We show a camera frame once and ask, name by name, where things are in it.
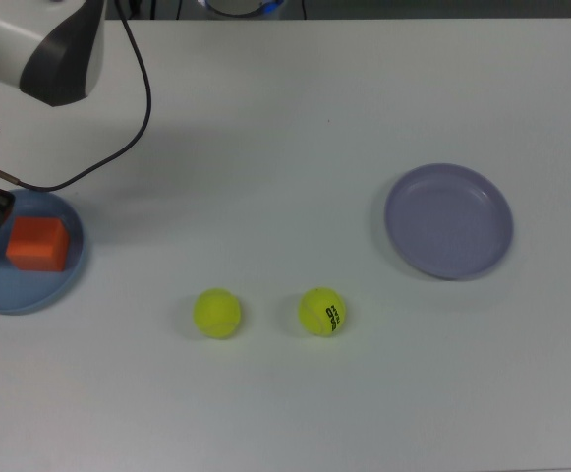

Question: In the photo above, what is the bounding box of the orange cube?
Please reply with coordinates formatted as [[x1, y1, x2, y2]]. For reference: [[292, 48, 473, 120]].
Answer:
[[4, 215, 70, 274]]

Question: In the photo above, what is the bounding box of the yellow tennis ball black lettering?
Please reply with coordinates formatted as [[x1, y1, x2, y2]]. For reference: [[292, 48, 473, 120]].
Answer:
[[298, 286, 348, 338]]

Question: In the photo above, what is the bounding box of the blue plastic plate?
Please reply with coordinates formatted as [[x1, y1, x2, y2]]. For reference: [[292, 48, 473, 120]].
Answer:
[[0, 189, 89, 316]]

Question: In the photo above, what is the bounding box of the purple plastic plate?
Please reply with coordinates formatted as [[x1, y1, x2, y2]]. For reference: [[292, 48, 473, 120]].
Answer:
[[382, 162, 516, 281]]

